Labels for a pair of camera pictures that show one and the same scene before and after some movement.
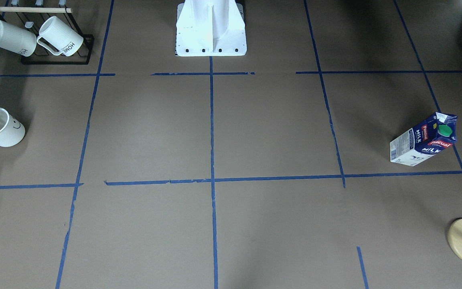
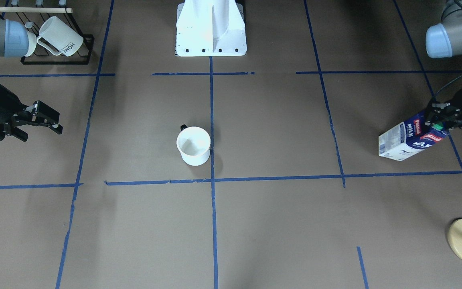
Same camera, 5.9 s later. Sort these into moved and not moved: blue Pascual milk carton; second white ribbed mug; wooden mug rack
Moved: blue Pascual milk carton
Not moved: second white ribbed mug; wooden mug rack
